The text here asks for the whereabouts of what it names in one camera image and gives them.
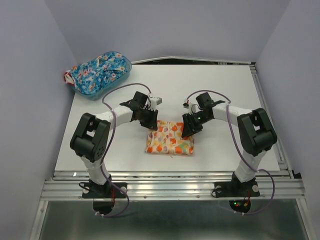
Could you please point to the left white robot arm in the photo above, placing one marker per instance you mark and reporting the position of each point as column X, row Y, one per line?
column 94, row 133

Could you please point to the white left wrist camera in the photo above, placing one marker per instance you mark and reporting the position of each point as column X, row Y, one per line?
column 154, row 102

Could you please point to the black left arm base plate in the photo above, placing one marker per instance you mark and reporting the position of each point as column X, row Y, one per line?
column 91, row 190

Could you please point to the red and white floral skirt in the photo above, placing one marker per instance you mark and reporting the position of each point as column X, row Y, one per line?
column 69, row 79

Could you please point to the orange tulip print skirt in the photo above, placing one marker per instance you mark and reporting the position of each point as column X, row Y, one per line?
column 167, row 139

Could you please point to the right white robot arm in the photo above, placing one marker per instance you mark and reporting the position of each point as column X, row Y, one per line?
column 251, row 130

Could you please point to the translucent blue plastic bin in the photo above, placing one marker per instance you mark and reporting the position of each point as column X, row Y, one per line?
column 105, row 87

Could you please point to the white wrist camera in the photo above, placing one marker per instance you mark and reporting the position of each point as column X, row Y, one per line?
column 154, row 102
column 191, row 107

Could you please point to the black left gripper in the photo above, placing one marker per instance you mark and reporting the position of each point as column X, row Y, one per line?
column 152, row 122

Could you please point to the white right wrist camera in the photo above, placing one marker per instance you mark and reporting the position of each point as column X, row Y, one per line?
column 191, row 107

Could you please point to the aluminium rail frame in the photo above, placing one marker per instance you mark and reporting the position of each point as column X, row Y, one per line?
column 169, row 196

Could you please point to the blue floral print skirt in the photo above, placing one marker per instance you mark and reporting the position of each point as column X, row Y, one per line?
column 100, row 75

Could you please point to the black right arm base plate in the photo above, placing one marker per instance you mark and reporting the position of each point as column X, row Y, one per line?
column 228, row 189

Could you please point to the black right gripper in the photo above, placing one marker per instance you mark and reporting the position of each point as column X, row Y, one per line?
column 191, row 128

